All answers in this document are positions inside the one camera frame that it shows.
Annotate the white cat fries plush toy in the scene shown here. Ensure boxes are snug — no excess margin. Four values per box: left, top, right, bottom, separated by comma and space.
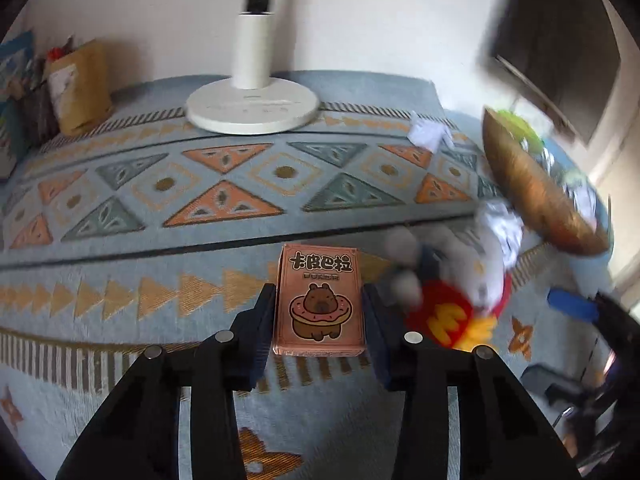
385, 225, 514, 352

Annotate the black wall monitor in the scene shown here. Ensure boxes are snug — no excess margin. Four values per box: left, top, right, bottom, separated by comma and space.
487, 0, 622, 144

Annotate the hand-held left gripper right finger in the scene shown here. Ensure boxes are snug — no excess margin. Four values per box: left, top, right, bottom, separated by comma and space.
361, 282, 583, 480

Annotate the patterned woven table mat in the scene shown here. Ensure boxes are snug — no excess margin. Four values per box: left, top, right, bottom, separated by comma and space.
0, 70, 617, 480

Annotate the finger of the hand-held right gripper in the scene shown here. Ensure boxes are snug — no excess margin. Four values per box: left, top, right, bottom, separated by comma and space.
547, 287, 599, 322
522, 366, 588, 406

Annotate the bunch of red pens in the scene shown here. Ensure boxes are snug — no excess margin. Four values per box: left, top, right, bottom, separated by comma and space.
47, 35, 77, 62

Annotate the green item in basket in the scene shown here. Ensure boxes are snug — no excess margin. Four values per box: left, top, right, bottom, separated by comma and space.
492, 107, 544, 149

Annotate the brown paper pen holder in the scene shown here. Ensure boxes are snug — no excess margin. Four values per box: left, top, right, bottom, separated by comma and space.
45, 40, 114, 137

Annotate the long crumpled white paper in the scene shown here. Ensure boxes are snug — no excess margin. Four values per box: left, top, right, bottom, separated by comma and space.
479, 200, 526, 271

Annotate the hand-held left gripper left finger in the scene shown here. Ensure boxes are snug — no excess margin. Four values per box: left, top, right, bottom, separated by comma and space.
55, 282, 277, 480

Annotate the pink card box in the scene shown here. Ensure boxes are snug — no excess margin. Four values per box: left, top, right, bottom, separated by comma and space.
272, 242, 369, 359

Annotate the brown wicker basket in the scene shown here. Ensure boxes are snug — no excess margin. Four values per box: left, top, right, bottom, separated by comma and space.
481, 106, 611, 257

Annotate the black mesh pen holder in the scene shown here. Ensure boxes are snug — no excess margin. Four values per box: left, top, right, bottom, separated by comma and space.
20, 72, 62, 149

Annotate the row of upright books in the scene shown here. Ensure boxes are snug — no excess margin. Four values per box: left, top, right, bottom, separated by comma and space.
0, 30, 37, 182

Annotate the white desk lamp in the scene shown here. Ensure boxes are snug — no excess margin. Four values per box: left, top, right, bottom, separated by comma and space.
185, 0, 321, 136

